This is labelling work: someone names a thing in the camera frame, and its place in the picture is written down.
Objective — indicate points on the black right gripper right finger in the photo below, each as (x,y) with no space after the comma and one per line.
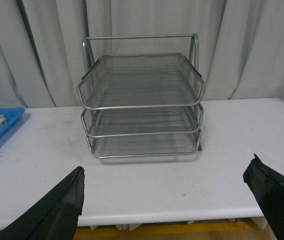
(267,186)

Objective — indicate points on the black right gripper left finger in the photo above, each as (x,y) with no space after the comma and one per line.
(55,215)

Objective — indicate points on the silver mesh tray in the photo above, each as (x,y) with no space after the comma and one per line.
(131,146)
(141,81)
(142,121)

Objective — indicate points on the white pleated curtain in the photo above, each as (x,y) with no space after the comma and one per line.
(241,44)

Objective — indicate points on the silver mesh rack frame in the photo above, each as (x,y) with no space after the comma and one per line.
(89,59)

